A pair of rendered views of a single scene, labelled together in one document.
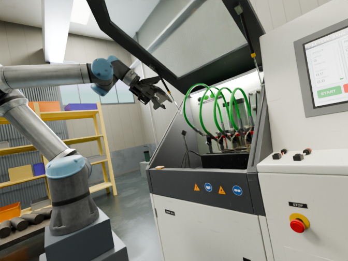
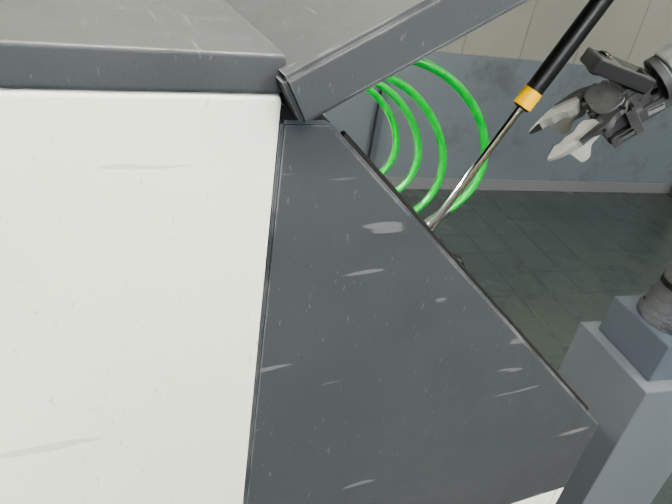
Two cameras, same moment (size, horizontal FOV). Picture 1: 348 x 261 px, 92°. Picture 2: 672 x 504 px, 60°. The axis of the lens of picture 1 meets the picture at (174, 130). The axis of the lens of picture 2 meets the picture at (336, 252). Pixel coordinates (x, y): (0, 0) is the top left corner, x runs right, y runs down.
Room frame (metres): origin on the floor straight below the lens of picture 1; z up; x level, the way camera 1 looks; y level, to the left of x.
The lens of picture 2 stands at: (1.90, 0.01, 1.60)
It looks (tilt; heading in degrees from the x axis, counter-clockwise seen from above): 31 degrees down; 198
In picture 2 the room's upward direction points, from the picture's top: 10 degrees clockwise
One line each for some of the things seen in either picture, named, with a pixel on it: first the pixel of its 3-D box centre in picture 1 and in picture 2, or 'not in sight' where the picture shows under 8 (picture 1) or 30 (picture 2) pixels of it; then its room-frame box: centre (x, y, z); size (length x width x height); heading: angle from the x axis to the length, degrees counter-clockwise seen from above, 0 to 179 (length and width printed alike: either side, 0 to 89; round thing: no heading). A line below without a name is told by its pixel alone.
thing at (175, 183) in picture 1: (190, 184); not in sight; (0.87, -0.03, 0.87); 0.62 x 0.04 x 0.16; 45
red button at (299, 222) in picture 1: (298, 223); not in sight; (0.53, -0.32, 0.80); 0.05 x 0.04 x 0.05; 45
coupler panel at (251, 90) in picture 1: (260, 106); not in sight; (1.06, -0.56, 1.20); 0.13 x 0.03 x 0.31; 45
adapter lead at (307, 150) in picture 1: (303, 154); not in sight; (0.60, -0.43, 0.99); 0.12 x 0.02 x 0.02; 126
